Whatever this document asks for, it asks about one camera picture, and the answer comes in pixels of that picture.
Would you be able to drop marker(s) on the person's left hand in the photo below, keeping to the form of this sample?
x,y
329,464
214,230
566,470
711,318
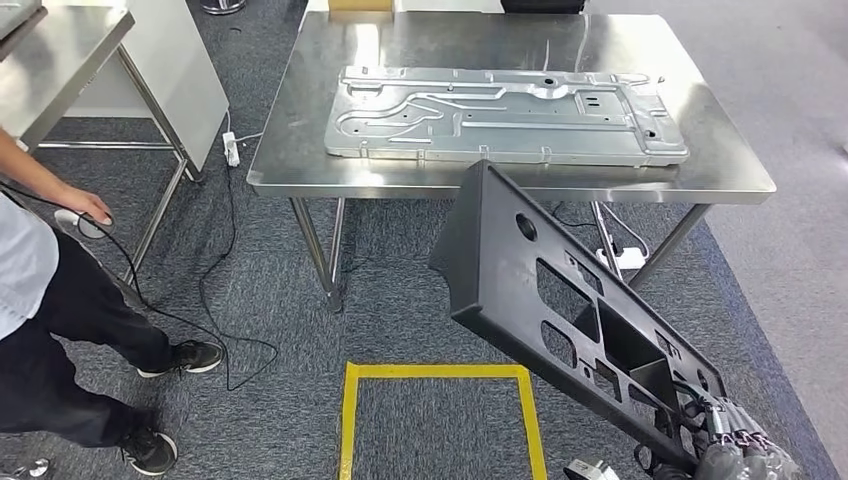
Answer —
x,y
83,201

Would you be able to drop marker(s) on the chrome stanchion base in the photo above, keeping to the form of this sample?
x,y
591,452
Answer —
x,y
222,5

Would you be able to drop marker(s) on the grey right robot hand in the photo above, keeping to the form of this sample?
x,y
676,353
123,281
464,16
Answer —
x,y
742,457

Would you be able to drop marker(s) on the steel side table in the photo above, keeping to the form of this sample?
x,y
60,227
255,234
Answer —
x,y
53,60

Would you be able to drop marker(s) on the stamped metal plate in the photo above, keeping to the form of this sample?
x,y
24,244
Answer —
x,y
503,136

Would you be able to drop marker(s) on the round handheld stop button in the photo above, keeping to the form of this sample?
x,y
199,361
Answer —
x,y
89,230

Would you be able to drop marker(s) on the white power strip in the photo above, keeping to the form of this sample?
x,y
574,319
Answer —
x,y
623,258
230,149

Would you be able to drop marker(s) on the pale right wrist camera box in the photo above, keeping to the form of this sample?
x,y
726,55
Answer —
x,y
590,472

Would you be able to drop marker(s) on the stainless steel workbench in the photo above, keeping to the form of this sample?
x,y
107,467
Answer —
x,y
318,166

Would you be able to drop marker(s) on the person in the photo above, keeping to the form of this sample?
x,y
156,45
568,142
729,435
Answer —
x,y
73,311

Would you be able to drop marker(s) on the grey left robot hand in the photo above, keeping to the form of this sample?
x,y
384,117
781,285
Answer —
x,y
23,470

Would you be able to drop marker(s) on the black plastic panel part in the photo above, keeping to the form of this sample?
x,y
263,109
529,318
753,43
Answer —
x,y
490,278

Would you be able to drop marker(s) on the black zip case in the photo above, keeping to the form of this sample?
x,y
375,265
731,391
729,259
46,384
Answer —
x,y
543,5

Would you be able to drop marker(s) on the brown cardboard box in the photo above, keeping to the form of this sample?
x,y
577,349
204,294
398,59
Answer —
x,y
361,5

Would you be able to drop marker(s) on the person's left forearm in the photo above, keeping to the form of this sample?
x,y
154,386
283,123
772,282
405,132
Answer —
x,y
33,169

